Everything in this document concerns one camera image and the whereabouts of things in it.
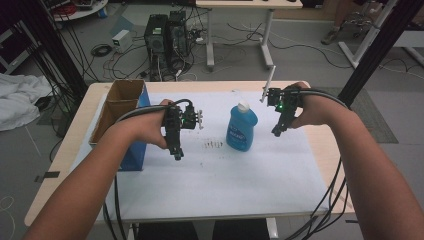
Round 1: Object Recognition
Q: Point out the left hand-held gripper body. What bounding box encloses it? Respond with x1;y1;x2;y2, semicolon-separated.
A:
162;99;205;136

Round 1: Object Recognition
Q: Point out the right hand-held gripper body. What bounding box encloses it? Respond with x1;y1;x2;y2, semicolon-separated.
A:
260;65;304;117

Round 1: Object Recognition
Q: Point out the person's left hand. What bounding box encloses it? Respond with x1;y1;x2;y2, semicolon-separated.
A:
132;98;175;150

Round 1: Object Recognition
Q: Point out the person's right hand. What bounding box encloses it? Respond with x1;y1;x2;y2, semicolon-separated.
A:
283;81;335;130

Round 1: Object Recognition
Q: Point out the blue dish soap bottle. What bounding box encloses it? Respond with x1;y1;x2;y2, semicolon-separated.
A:
225;99;259;153

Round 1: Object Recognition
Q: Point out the white table mat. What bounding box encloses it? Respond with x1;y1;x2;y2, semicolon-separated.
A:
70;90;332;222

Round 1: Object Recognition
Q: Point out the blue cardboard box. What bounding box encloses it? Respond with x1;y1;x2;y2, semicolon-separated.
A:
88;78;152;172

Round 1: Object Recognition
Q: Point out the black computer tower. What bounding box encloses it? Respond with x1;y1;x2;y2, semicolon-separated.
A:
143;13;170;82
167;10;190;58

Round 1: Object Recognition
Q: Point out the grey floor mat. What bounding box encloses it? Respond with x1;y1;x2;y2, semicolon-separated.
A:
314;86;400;145

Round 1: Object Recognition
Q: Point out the white desk with legs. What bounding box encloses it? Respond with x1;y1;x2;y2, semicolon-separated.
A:
195;0;304;72

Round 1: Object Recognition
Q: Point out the white table leg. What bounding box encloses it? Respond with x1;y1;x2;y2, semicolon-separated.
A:
265;217;280;240

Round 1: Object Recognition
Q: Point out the small white device box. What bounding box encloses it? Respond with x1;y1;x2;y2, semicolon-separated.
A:
111;28;133;54

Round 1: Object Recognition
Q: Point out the black metal stand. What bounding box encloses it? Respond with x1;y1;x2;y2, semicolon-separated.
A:
18;0;90;98
337;0;424;108

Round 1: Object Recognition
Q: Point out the white metal stand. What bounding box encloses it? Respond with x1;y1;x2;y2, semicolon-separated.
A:
337;0;399;70

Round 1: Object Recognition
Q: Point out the office chair base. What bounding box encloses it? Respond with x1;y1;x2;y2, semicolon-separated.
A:
342;9;379;38

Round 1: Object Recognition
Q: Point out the black tape strip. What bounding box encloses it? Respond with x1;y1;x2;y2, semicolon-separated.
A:
34;170;61;184

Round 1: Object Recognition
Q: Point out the round white table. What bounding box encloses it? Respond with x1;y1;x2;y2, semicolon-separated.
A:
49;0;110;23

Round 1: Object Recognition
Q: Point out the white crumpled cloth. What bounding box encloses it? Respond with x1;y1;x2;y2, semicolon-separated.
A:
0;72;53;133

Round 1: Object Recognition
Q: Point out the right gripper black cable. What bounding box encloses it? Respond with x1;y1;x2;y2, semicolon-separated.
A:
285;87;350;240

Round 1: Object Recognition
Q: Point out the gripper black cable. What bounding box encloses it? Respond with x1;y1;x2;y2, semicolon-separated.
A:
285;87;350;240
101;97;196;240

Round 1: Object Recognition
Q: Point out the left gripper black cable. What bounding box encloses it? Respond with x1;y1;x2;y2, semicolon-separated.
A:
101;97;196;240

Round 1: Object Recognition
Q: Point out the coiled black cable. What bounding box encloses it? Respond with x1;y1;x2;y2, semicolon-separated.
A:
90;43;114;58

